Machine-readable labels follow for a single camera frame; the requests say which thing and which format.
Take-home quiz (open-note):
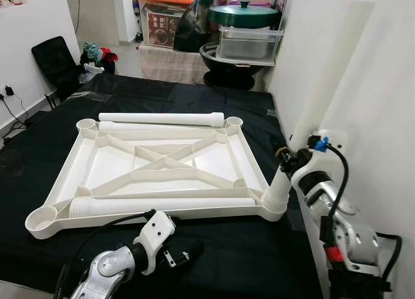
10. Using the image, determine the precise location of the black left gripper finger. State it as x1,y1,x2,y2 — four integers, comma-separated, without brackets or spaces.
175,239,205,263

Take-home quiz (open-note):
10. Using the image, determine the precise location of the black tablecloth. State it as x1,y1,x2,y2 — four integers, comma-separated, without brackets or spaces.
0,74,325,299

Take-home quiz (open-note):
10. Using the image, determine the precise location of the white plastic table top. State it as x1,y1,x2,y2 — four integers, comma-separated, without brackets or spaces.
25,115,289,240

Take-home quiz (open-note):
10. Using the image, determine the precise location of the black wok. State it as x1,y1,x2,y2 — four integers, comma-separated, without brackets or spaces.
200,43,276,90

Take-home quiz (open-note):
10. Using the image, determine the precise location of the beige cloth covered bench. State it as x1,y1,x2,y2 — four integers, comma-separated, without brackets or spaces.
139,45,208,84

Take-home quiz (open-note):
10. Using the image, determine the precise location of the green pot with lid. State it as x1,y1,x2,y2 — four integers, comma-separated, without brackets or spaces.
209,1,281,29

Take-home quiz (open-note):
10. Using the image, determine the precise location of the glossy black bag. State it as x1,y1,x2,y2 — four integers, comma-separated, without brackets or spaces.
174,0,219,53

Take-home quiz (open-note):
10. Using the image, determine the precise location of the orange lidded storage box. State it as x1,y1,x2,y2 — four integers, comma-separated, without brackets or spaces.
136,0,195,50

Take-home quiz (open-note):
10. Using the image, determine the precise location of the red cloth item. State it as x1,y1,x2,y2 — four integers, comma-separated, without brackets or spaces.
101,47,119,64

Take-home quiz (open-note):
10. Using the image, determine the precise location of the white crumpled plastic bag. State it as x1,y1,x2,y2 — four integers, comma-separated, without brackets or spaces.
83,62,104,77

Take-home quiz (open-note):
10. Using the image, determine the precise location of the black folding chair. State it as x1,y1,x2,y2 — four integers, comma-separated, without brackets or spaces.
31,36,82,100

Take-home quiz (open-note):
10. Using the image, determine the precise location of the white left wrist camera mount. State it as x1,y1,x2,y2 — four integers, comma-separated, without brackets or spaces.
133,210,177,275

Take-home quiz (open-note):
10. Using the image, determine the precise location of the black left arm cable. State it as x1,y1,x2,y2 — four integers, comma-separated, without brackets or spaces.
55,211,155,299

